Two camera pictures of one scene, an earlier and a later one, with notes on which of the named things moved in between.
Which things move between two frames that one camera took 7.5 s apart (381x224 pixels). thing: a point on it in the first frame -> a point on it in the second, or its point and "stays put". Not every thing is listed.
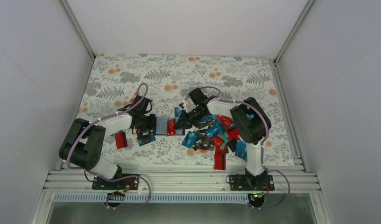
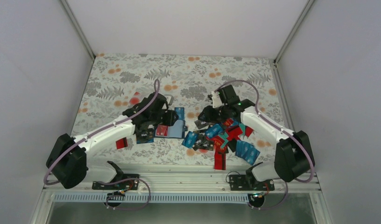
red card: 171,127 -> 162,130
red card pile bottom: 220,161 stays put
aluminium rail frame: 186,178 stays put
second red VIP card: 217,141 stays put
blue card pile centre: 241,150 stays put
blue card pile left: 190,139 stays put
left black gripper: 151,124 -> 169,122
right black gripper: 183,118 -> 209,116
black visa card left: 144,134 stays put
